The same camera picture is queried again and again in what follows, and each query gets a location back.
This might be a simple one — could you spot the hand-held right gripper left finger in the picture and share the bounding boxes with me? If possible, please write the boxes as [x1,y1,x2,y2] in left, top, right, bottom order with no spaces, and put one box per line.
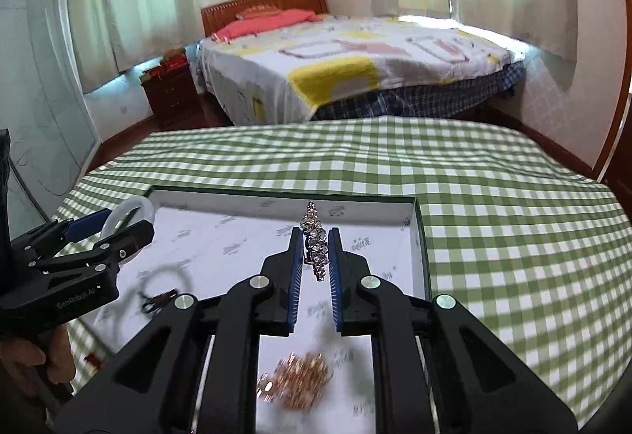
[56,227,304,434]

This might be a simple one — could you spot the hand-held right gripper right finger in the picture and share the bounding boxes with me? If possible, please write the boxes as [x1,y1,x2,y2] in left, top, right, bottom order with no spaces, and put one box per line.
[327,227,578,434]

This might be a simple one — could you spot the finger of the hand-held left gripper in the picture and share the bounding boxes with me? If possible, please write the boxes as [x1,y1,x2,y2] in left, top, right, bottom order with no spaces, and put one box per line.
[10,209,113,268]
[38,218,155,278]

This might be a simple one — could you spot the white jade bangle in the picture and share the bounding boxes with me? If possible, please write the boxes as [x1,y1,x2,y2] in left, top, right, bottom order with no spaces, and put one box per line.
[101,197,157,267]

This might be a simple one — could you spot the green tray with white lining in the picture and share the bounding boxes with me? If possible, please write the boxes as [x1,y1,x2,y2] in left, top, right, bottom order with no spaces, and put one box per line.
[74,186,433,434]

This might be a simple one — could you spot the rose gold jewelry piece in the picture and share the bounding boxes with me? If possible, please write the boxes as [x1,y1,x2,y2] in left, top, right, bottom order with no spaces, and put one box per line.
[256,351,337,411]

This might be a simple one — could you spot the person's left hand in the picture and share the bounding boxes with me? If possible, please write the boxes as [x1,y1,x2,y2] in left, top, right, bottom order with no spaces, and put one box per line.
[0,326,77,420]

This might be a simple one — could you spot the frosted glass wardrobe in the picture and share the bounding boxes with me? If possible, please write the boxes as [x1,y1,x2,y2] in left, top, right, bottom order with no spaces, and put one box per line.
[0,0,100,230]

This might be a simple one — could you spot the dark wooden nightstand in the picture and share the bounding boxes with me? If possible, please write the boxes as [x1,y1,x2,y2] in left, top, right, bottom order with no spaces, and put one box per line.
[141,65,202,130]

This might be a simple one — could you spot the green checkered tablecloth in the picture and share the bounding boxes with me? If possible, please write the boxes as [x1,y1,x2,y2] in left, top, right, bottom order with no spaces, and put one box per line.
[49,115,626,434]

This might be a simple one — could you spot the blue plaid bed sheet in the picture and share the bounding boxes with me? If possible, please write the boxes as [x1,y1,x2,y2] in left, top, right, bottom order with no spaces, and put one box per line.
[311,61,527,122]

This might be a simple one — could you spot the bed with patterned sheet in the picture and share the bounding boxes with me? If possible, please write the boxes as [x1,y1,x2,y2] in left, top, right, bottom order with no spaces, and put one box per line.
[196,14,527,127]

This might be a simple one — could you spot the pink pillow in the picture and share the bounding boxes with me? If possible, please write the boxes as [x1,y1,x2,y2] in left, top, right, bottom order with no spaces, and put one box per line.
[211,8,325,43]

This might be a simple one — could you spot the orange patterned cushion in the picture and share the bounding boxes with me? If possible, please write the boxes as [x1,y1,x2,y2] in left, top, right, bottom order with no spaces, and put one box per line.
[236,4,293,20]

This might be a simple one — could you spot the brown wooden door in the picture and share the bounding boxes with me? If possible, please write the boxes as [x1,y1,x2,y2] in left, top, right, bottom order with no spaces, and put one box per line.
[591,0,632,200]

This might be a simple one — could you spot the black pendant cord necklace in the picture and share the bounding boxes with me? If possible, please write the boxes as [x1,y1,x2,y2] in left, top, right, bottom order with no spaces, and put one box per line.
[116,263,196,317]

